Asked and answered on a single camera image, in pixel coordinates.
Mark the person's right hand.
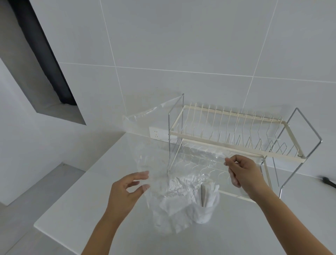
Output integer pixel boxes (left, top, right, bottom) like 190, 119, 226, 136
224, 154, 273, 203

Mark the person's left hand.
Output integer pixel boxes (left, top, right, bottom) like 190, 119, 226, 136
106, 171, 151, 219

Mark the cream wire dish rack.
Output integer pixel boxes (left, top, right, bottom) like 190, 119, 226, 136
168, 93, 323, 204

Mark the bundle of white plastic strips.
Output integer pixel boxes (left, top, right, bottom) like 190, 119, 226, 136
200, 181, 220, 208

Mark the narrow plastic bag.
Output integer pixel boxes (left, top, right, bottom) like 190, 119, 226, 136
151, 176, 203, 234

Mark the clear plastic cup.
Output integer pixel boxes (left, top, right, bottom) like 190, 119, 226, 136
194, 181, 221, 224

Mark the large clear plastic bag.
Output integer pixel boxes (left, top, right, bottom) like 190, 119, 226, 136
122, 94, 263, 236

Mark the person's left forearm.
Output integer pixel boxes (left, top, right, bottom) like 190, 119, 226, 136
81, 210, 129, 255

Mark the person's right forearm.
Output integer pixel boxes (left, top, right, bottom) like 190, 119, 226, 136
254, 190, 336, 255

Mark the white wall socket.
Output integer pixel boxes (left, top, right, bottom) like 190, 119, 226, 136
149, 127, 179, 142

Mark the black handled tool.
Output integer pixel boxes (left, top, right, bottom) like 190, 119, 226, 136
321, 176, 336, 188

